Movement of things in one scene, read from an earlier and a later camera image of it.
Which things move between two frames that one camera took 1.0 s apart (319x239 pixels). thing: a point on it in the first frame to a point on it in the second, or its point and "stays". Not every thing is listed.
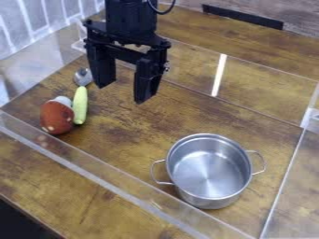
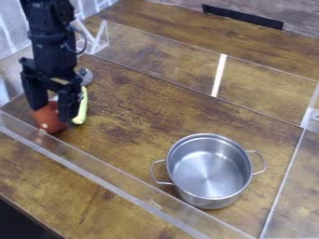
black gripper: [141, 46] to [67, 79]
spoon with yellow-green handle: [83, 78] stays
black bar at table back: [242, 17] stays
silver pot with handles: [211, 170] stays
